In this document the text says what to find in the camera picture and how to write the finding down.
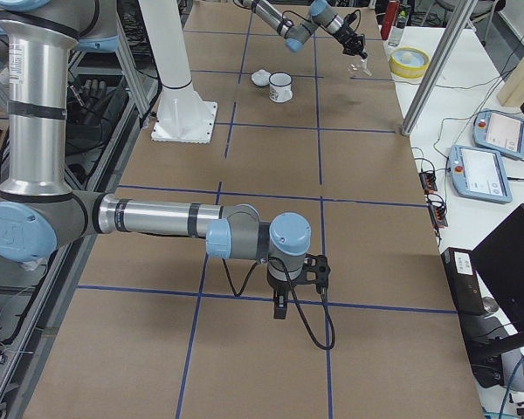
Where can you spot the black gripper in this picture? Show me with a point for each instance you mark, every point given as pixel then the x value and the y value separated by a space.
pixel 348 39

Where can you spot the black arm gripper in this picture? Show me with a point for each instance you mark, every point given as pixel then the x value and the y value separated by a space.
pixel 279 289

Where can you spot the clear black capped bottle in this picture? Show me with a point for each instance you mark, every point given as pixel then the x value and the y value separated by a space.
pixel 397 29

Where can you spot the yellow rimmed blue bowl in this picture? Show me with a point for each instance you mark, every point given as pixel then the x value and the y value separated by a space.
pixel 409 62

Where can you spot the red cylinder bottle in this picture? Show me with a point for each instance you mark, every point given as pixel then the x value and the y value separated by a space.
pixel 390 14

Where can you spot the white enamel mug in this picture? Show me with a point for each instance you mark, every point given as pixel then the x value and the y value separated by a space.
pixel 280 87

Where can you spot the far orange black connector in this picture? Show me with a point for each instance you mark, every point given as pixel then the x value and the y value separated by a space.
pixel 428 181

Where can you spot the orange black connector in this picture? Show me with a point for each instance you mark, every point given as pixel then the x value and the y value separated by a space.
pixel 428 181
pixel 437 211

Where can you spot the far grey teach pendant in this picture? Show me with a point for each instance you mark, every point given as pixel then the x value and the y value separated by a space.
pixel 499 131

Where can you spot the grey teach pendant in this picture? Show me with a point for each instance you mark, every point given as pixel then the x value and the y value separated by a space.
pixel 499 131
pixel 479 173

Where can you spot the near grey teach pendant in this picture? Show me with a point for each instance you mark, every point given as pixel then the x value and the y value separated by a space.
pixel 479 173

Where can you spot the near orange black connector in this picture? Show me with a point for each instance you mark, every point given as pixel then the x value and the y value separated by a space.
pixel 437 211

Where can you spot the black desktop computer box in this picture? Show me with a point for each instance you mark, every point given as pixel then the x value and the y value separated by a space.
pixel 463 281

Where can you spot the black computer monitor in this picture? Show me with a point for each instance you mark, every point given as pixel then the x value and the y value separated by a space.
pixel 499 260

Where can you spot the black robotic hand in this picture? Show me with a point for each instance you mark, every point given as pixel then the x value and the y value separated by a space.
pixel 87 104

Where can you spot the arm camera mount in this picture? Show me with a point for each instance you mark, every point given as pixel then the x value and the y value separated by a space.
pixel 315 271

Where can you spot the aluminium frame post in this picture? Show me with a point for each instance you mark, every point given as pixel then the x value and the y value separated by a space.
pixel 443 51

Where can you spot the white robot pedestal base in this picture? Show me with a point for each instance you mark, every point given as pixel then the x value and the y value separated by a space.
pixel 182 115

